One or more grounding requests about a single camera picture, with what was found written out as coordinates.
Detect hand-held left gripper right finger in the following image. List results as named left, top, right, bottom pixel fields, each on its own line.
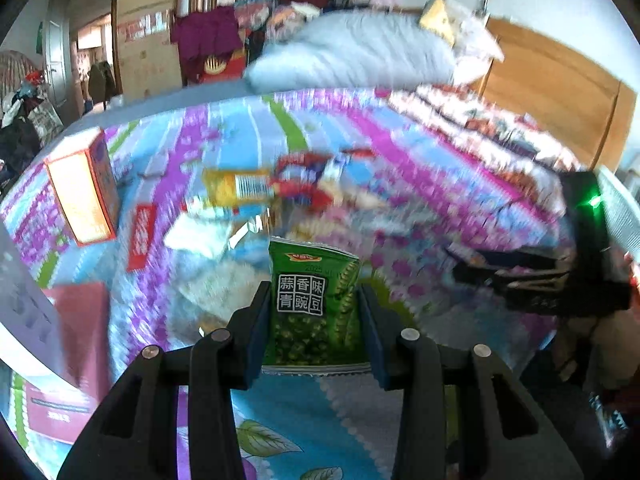
left=357, top=285, right=586, bottom=480

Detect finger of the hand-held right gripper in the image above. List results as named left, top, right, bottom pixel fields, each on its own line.
left=446, top=243, right=572, bottom=286

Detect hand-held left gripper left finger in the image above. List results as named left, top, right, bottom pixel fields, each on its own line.
left=57, top=280, right=273, bottom=480

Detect green pea snack packet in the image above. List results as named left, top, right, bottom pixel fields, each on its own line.
left=262, top=236, right=362, bottom=376

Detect person's right hand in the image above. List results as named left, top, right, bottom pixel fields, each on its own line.
left=550, top=316, right=603, bottom=392

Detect floral bed sheet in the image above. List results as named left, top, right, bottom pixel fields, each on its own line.
left=0, top=87, right=601, bottom=480

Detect silver foil snack packet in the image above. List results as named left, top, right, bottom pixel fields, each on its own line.
left=164, top=209, right=237, bottom=262

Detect floral quilt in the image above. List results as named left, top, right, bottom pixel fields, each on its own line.
left=389, top=84, right=583, bottom=213

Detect wooden headboard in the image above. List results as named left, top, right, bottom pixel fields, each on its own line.
left=472, top=16, right=639, bottom=173

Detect yellow snack packet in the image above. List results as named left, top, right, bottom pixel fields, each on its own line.
left=201, top=168, right=277, bottom=208

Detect small red label packet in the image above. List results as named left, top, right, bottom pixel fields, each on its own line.
left=126, top=203, right=159, bottom=273

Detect red and white snack packet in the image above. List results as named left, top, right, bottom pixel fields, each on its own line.
left=320, top=147, right=388, bottom=211

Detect flat dark red box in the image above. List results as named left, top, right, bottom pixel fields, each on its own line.
left=24, top=281, right=112, bottom=445

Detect white pillow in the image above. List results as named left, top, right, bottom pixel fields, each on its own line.
left=445, top=0, right=507, bottom=87

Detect orange carton box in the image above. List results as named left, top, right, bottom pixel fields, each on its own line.
left=44, top=127, right=121, bottom=247

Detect tall white printed box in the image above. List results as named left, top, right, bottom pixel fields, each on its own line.
left=0, top=222, right=68, bottom=388

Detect yellow soft toy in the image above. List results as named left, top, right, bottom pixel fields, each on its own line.
left=418, top=0, right=459, bottom=47

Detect grey blue duvet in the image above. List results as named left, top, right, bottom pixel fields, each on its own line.
left=244, top=10, right=457, bottom=95

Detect red gift bag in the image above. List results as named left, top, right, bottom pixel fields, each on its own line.
left=199, top=50, right=249, bottom=84

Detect dark purple clothes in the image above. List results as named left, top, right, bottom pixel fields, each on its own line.
left=171, top=6, right=247, bottom=83

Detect large cardboard box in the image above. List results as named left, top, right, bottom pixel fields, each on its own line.
left=111, top=0, right=184, bottom=105

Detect heap of clothes and bags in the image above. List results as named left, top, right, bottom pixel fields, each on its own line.
left=0, top=50, right=66, bottom=188

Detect grey door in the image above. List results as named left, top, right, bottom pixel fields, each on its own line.
left=41, top=0, right=82, bottom=118

